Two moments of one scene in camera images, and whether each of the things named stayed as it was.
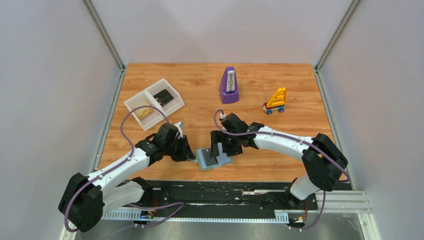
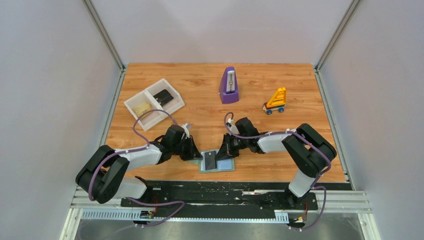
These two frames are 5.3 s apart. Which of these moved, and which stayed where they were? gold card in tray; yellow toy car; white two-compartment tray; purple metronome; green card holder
Moved: green card holder
Stayed: gold card in tray; yellow toy car; white two-compartment tray; purple metronome
